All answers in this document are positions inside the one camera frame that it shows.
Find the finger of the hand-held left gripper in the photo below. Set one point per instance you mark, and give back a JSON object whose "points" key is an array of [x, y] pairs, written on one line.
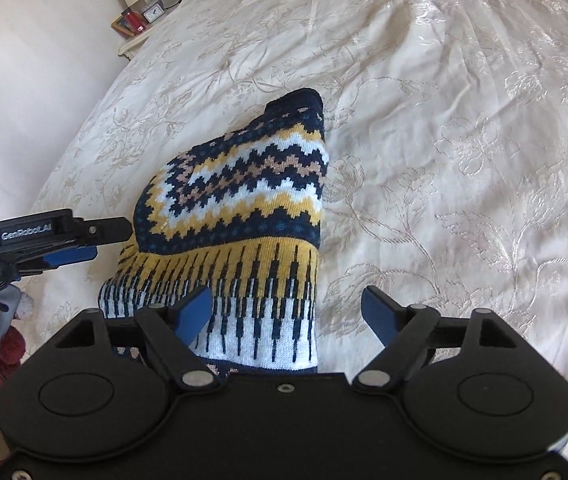
{"points": [[71, 255], [109, 230]]}

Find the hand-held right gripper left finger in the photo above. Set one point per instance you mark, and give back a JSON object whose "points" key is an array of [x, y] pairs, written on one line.
{"points": [[193, 315]]}

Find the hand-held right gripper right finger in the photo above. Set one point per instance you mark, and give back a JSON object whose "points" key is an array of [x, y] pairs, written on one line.
{"points": [[380, 312]]}

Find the patterned knit sweater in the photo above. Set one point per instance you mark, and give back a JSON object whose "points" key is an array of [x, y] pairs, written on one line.
{"points": [[244, 185]]}

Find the white plush toy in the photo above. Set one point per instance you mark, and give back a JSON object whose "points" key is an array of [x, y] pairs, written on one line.
{"points": [[19, 305]]}

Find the red knitted cloth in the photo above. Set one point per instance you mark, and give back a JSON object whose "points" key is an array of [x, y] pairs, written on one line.
{"points": [[10, 350]]}

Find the white bedside table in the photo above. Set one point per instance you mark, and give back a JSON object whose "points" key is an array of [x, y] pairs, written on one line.
{"points": [[154, 30]]}

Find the cream floral bedspread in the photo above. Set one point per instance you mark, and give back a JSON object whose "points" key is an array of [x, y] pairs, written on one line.
{"points": [[464, 110]]}

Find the small alarm clock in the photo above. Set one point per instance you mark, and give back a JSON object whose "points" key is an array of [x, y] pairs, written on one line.
{"points": [[153, 14]]}

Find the red picture frame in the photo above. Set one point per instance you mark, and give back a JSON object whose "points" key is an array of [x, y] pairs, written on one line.
{"points": [[128, 24]]}

